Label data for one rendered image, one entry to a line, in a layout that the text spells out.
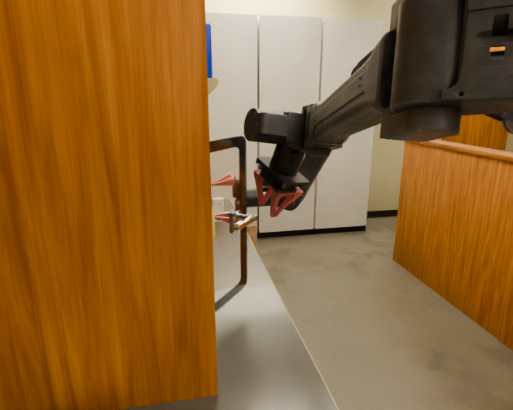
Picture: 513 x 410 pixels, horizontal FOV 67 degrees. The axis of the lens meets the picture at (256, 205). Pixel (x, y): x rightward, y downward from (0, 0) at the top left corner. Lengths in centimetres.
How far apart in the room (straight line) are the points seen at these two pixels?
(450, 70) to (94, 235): 53
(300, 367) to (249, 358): 11
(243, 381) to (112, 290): 32
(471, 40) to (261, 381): 70
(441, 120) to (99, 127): 47
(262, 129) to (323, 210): 362
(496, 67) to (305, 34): 377
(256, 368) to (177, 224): 37
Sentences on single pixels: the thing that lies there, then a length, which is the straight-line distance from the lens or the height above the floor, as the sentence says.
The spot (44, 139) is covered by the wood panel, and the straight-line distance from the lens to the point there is 64.
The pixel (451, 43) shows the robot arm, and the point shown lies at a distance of 30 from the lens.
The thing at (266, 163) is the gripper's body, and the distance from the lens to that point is 77.
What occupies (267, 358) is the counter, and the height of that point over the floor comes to 94.
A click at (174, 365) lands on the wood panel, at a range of 77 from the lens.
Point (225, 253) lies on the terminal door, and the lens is 93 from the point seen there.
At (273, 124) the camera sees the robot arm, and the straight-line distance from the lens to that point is 67.
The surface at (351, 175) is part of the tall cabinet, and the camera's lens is 428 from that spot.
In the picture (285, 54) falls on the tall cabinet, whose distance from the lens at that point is 395.
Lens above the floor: 148
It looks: 16 degrees down
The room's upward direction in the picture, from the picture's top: straight up
